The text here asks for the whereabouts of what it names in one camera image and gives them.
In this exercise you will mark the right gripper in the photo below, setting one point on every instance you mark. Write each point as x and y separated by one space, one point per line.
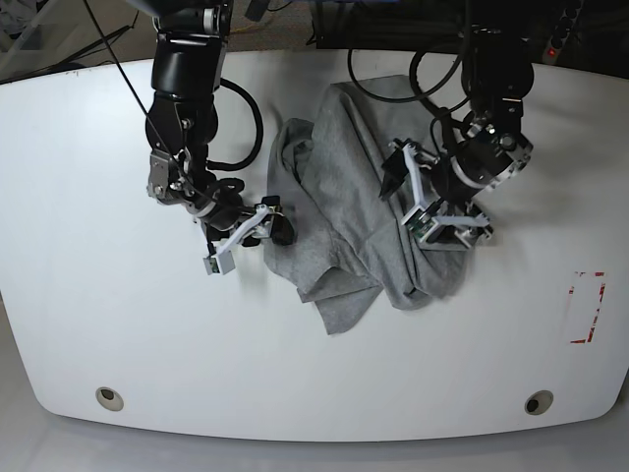
219 223

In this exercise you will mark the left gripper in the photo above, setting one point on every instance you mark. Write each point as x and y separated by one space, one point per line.
446 186

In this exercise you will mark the grey T-shirt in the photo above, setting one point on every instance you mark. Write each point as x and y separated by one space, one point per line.
350 244

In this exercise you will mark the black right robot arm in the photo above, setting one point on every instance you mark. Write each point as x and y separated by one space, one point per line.
191 44

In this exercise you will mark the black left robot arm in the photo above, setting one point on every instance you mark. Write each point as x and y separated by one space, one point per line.
496 76

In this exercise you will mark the red tape rectangle marking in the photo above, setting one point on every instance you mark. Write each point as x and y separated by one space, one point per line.
583 306

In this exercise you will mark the black power strip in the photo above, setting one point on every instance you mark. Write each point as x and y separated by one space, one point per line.
562 30

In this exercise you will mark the left table grommet hole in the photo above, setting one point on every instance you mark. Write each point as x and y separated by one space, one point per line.
109 399

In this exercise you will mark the table grommet hole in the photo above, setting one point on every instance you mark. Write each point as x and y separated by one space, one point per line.
109 399
539 402

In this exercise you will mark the right table grommet hole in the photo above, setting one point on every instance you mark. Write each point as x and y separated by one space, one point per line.
539 402

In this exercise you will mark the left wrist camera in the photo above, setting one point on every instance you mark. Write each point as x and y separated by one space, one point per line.
419 223

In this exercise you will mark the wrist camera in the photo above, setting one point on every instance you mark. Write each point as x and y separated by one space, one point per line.
419 223
219 263

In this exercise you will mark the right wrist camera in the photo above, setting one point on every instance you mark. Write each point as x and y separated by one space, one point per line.
219 263

